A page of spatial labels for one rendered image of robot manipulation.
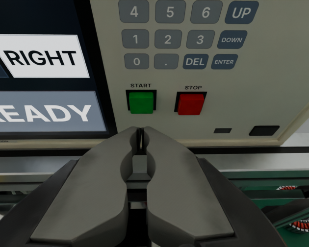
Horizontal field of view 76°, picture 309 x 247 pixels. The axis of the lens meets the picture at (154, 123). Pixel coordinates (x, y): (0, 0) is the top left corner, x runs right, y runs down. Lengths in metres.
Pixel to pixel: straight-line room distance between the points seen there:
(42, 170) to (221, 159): 0.17
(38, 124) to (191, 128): 0.14
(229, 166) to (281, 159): 0.06
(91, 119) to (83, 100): 0.02
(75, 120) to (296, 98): 0.18
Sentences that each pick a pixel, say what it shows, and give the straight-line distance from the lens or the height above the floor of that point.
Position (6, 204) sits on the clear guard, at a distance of 0.28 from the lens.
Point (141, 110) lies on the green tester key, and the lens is 0.15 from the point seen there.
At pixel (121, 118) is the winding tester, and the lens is 0.17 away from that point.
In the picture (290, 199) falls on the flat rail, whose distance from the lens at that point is 0.32.
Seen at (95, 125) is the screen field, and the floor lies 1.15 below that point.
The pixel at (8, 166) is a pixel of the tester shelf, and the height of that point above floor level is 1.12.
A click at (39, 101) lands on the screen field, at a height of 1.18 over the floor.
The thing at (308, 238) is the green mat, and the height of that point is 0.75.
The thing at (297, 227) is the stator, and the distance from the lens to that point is 0.62.
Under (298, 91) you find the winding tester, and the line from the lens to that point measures 0.19.
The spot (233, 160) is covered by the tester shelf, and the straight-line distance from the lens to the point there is 0.22.
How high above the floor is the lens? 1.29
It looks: 52 degrees down
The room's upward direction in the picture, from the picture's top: 2 degrees clockwise
